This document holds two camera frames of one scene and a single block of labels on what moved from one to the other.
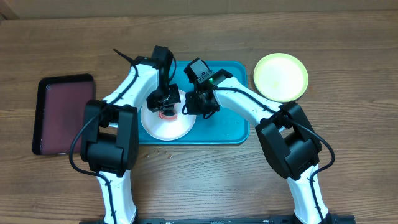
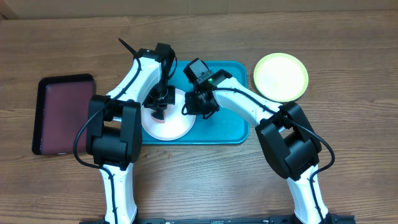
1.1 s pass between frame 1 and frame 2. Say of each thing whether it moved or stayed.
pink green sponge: moved
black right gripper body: stayed
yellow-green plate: stayed
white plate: stayed
